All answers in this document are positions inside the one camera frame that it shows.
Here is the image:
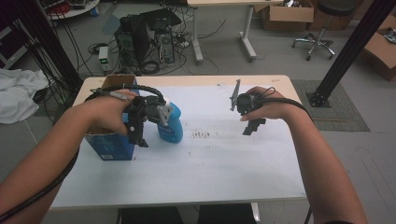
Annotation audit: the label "beige table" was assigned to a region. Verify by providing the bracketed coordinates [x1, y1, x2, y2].
[50, 74, 308, 210]

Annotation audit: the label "person's right hand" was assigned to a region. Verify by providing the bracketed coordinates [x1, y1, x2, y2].
[239, 86, 295, 122]

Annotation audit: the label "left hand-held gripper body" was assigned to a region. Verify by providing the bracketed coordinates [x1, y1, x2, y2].
[124, 94, 174, 133]

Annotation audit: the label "coiled black floor cable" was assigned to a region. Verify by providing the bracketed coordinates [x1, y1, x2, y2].
[139, 60, 161, 76]

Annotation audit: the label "person's legs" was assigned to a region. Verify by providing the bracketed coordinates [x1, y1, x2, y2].
[119, 203, 258, 224]

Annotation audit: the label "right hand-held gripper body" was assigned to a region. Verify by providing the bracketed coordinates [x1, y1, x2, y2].
[229, 78, 260, 116]

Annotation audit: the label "blue plastic bottle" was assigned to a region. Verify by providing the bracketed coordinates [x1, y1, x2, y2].
[156, 102, 184, 145]

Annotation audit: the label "large brown cardboard box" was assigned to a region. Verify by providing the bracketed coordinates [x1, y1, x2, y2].
[357, 14, 396, 83]

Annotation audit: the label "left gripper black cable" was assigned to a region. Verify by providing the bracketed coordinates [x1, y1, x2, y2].
[0, 84, 166, 224]

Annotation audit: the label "white table mat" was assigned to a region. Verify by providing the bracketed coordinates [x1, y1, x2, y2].
[50, 85, 308, 209]

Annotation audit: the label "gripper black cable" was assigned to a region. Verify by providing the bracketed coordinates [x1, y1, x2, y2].
[0, 84, 166, 224]
[255, 86, 314, 123]

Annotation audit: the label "black office chair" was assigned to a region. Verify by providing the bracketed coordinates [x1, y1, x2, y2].
[291, 0, 364, 62]

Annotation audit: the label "white cloth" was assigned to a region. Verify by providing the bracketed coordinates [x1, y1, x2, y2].
[0, 67, 50, 125]

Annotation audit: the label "white desk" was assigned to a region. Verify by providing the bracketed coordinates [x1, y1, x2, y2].
[186, 0, 285, 65]

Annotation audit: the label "grey power supply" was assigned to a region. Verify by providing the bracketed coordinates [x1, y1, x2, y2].
[98, 46, 110, 72]

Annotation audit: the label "black metal stand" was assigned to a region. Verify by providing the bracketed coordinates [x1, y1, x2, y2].
[32, 0, 84, 96]

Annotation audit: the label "grey computer tower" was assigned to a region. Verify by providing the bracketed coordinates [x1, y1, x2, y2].
[154, 30, 176, 65]

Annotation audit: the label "grey floor mat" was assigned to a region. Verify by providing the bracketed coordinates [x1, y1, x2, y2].
[290, 78, 372, 133]

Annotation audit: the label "person's left hand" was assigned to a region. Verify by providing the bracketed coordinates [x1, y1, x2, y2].
[82, 89, 138, 136]

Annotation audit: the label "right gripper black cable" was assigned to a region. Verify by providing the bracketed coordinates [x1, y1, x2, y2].
[255, 86, 314, 123]

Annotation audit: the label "black metal post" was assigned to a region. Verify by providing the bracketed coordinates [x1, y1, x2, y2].
[307, 0, 396, 108]

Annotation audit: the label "black computer tower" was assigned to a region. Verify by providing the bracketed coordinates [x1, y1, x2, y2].
[113, 14, 151, 69]

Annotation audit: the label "blue cardboard box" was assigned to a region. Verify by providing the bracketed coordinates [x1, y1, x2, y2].
[83, 74, 140, 161]

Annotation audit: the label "open brown cardboard box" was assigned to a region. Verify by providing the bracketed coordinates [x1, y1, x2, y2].
[261, 0, 316, 32]

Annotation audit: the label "round white table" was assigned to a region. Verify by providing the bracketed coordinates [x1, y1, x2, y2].
[43, 0, 101, 21]

